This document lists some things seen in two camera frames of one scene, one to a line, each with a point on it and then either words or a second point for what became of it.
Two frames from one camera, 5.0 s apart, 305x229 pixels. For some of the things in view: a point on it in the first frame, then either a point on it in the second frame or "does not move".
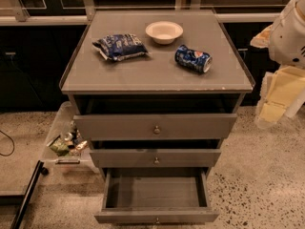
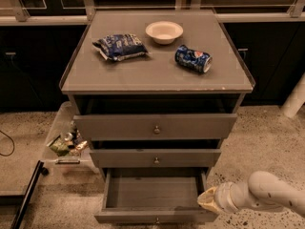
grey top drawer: (154, 117) does not move
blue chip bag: (121, 47) does not move
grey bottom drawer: (156, 196) does not move
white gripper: (288, 42) → (223, 197)
